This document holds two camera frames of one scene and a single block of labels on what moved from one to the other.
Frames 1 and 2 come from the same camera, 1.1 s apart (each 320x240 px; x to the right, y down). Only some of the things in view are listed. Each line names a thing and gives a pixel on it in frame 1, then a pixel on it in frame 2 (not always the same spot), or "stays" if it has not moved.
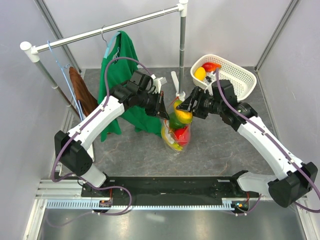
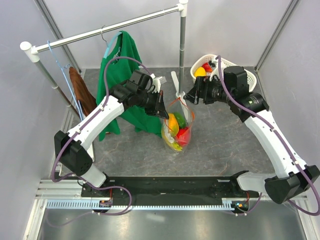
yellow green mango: x=183 y=116 to x=173 y=125
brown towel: x=84 y=95 stays
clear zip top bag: x=176 y=129 stays
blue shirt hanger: x=108 y=47 stays
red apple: x=182 y=135 stays
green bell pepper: x=174 y=122 to x=180 y=119
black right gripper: x=198 y=95 to x=204 y=84
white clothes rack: x=31 y=51 stays
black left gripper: x=162 y=112 stays
